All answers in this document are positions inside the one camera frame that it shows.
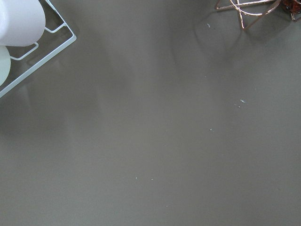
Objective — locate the pale green cup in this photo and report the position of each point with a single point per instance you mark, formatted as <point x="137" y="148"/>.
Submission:
<point x="5" y="64"/>

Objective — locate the copper wire bottle rack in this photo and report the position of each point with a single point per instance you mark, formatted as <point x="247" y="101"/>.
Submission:
<point x="251" y="11"/>

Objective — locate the white wire rack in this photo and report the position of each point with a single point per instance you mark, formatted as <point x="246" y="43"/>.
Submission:
<point x="26" y="60"/>

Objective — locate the white cup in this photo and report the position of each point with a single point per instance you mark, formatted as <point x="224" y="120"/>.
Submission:
<point x="22" y="22"/>

